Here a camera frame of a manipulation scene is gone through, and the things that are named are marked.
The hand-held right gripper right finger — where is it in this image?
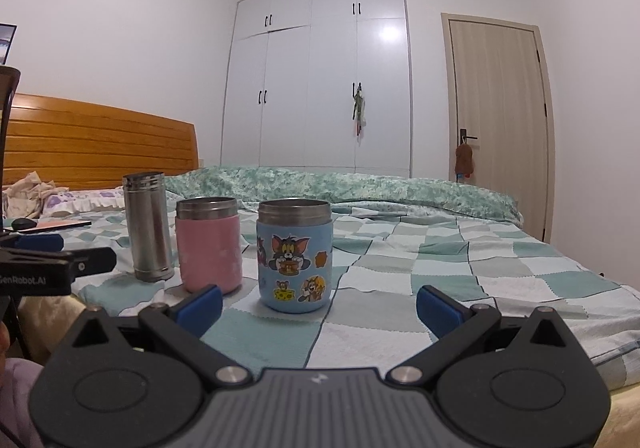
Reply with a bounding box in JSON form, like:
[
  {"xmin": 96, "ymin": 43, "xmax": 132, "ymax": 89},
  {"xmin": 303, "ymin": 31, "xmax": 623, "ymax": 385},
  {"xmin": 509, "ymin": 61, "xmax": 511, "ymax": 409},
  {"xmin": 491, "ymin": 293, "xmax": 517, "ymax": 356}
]
[{"xmin": 389, "ymin": 285, "xmax": 577, "ymax": 388}]

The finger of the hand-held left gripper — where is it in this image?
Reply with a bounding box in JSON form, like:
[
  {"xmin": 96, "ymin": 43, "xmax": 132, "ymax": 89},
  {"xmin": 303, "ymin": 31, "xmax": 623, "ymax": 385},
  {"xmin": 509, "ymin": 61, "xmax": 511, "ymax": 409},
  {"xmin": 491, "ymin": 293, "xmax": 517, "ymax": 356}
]
[
  {"xmin": 0, "ymin": 231, "xmax": 65, "ymax": 253},
  {"xmin": 0, "ymin": 247, "xmax": 118, "ymax": 275}
]

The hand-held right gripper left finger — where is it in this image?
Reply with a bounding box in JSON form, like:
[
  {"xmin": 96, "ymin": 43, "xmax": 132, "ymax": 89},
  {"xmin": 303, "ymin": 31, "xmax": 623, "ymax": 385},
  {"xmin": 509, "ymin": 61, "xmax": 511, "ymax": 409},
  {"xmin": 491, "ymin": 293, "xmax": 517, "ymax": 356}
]
[{"xmin": 61, "ymin": 284, "xmax": 254, "ymax": 388}]

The blue cartoon sticker cup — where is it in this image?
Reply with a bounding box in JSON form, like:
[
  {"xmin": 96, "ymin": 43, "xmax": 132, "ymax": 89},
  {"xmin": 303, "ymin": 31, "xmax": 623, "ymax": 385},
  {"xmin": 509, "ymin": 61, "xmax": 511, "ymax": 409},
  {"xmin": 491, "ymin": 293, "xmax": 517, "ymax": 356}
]
[{"xmin": 256, "ymin": 199, "xmax": 334, "ymax": 315}]

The pink cup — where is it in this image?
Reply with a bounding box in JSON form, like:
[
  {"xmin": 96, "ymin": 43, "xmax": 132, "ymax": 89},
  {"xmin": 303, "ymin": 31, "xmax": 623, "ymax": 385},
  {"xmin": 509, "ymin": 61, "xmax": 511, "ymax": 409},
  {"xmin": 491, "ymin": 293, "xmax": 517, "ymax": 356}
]
[{"xmin": 175, "ymin": 196, "xmax": 243, "ymax": 295}]

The silver steel thermos cup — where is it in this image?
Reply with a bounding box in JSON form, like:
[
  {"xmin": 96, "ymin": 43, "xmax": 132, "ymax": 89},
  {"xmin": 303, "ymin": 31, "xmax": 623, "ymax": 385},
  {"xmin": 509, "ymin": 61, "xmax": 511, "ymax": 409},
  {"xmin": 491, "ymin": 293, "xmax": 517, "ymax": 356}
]
[{"xmin": 122, "ymin": 171, "xmax": 175, "ymax": 283}]

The pink flat tablet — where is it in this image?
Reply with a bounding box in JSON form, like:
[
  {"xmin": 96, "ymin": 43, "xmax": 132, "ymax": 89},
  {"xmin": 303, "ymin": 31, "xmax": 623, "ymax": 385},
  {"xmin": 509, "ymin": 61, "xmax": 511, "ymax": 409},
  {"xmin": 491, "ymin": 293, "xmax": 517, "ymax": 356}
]
[{"xmin": 19, "ymin": 219, "xmax": 93, "ymax": 235}]

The beige crumpled cloth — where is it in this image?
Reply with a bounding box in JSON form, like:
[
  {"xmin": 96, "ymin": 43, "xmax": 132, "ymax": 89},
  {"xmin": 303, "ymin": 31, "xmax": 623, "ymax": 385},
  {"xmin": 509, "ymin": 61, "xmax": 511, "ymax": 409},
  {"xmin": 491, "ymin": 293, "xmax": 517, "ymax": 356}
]
[{"xmin": 2, "ymin": 171, "xmax": 72, "ymax": 220}]

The purple floral pillow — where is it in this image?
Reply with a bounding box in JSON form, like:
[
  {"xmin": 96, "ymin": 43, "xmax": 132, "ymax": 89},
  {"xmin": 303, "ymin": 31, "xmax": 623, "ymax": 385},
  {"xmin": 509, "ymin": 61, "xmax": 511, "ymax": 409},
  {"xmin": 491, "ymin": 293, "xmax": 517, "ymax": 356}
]
[{"xmin": 39, "ymin": 188, "xmax": 129, "ymax": 217}]

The checkered bed sheet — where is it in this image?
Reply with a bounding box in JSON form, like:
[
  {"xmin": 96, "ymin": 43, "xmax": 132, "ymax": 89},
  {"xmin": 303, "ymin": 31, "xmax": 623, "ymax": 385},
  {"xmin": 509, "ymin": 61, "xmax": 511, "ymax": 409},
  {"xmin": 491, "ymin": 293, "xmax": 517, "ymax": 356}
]
[{"xmin": 10, "ymin": 200, "xmax": 640, "ymax": 375}]

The wooden headboard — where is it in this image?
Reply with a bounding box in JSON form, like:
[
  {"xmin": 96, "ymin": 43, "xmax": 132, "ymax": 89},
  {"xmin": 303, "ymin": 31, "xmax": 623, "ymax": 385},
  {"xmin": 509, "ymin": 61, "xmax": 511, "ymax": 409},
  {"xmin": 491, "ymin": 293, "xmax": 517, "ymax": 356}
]
[{"xmin": 2, "ymin": 93, "xmax": 199, "ymax": 192}]

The purple clothing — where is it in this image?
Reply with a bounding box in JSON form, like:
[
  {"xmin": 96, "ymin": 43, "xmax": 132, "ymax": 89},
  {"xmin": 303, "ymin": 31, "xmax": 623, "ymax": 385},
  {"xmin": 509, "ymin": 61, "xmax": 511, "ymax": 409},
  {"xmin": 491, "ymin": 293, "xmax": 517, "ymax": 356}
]
[{"xmin": 0, "ymin": 357, "xmax": 47, "ymax": 448}]

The black stand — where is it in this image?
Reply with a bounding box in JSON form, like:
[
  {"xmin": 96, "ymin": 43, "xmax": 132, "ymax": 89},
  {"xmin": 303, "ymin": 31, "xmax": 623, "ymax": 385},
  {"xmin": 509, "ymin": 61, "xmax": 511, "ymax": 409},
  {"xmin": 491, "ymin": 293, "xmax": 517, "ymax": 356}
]
[{"xmin": 0, "ymin": 65, "xmax": 22, "ymax": 232}]

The green floral quilt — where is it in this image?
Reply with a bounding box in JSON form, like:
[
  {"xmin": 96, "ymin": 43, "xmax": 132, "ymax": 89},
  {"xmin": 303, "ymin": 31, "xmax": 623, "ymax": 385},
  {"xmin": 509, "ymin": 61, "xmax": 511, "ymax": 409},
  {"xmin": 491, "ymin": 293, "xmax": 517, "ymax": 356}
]
[{"xmin": 164, "ymin": 165, "xmax": 524, "ymax": 230}]

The beige wooden door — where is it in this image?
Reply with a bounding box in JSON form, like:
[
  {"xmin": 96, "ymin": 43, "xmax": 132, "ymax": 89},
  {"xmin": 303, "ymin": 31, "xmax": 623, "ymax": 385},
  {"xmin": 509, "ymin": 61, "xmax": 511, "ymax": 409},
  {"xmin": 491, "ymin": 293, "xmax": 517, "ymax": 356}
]
[{"xmin": 440, "ymin": 12, "xmax": 557, "ymax": 244}]

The beige mattress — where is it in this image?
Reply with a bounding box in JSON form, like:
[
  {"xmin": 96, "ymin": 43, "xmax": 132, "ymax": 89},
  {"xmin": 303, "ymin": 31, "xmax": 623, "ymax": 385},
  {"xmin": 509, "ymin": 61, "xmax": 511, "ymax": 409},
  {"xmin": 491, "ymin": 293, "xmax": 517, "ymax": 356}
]
[{"xmin": 597, "ymin": 375, "xmax": 640, "ymax": 448}]

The white wardrobe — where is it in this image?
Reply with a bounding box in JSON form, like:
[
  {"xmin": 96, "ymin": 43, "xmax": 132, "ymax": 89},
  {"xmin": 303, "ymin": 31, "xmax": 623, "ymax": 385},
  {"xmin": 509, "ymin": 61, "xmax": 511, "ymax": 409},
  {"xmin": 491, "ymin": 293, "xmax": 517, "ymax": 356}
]
[{"xmin": 221, "ymin": 0, "xmax": 414, "ymax": 179}]

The framed wall picture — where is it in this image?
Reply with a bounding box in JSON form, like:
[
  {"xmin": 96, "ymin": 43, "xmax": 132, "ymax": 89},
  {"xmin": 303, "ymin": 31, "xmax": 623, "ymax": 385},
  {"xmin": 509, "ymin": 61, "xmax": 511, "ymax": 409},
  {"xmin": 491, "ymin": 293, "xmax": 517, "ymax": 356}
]
[{"xmin": 0, "ymin": 22, "xmax": 19, "ymax": 67}]

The hanging keychain bundle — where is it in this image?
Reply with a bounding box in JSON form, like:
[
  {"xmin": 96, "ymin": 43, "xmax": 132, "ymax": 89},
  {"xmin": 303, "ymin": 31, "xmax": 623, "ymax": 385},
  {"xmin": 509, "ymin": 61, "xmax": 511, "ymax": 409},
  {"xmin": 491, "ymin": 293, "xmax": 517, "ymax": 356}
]
[{"xmin": 349, "ymin": 82, "xmax": 369, "ymax": 142}]

